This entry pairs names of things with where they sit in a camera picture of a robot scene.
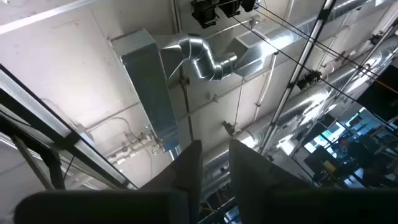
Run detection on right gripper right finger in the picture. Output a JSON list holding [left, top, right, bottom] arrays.
[[229, 138, 398, 224]]

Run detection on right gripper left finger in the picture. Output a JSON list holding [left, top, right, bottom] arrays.
[[14, 139, 205, 224]]

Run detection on silver round duct elbow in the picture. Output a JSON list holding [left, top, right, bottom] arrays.
[[161, 33, 239, 82]]

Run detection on white pipe fittings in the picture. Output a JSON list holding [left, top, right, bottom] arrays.
[[107, 132, 163, 166]]

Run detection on black ceiling pipe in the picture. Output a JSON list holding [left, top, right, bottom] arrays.
[[179, 67, 195, 142]]

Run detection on black ceiling clamp device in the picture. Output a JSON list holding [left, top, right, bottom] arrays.
[[296, 70, 323, 91]]

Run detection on black beam with light strip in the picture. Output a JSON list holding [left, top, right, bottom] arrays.
[[257, 0, 338, 155], [0, 63, 139, 190]]

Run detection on rectangular metal air duct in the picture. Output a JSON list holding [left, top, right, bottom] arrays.
[[110, 28, 182, 153]]

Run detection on black overhead camera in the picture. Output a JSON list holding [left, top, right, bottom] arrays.
[[190, 0, 259, 29]]

